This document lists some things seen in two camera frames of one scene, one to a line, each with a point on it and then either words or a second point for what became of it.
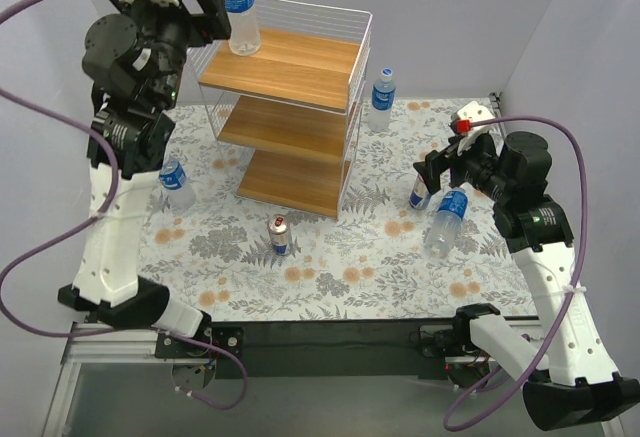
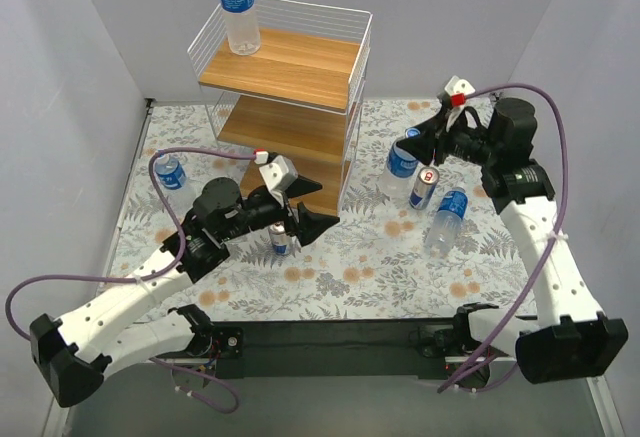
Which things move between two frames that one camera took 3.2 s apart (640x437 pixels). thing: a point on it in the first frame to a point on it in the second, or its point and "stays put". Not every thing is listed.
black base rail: [321, 349] stays put
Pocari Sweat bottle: [383, 102] to [401, 168]
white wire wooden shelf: [291, 111] stays put
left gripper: [195, 21] to [291, 208]
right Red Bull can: [420, 197] stays put
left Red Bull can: [279, 231] stays put
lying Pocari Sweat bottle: [452, 208] stays put
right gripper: [441, 163] to [441, 139]
